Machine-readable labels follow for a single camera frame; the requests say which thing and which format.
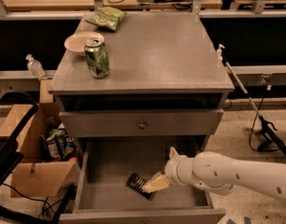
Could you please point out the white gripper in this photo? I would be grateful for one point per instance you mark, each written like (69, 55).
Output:
(173, 171)

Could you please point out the black rxbar chocolate bar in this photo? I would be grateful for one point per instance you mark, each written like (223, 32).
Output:
(136, 183)

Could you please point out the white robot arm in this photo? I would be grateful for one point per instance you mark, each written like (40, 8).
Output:
(219, 174)

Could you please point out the grey upper drawer with knob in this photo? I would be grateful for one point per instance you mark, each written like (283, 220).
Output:
(141, 123)

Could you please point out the open grey bottom drawer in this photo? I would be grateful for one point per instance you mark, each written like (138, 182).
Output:
(103, 196)

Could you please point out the grey wooden drawer cabinet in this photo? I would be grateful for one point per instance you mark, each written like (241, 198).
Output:
(157, 61)

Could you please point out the white and black pole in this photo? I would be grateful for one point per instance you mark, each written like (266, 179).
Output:
(267, 128)

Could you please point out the snack bags in box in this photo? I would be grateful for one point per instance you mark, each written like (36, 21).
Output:
(58, 145)

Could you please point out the cardboard box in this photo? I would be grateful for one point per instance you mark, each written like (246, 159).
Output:
(35, 175)

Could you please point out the white pump bottle right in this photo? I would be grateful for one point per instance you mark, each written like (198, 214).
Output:
(220, 49)

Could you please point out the green soda can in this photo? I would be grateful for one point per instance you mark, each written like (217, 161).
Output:
(96, 57)

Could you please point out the green chip bag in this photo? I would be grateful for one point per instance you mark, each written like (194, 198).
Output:
(107, 17)

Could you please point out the clear sanitizer bottle left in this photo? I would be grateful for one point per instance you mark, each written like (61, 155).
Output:
(34, 66)

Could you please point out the black chair frame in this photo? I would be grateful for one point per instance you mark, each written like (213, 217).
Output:
(9, 156)

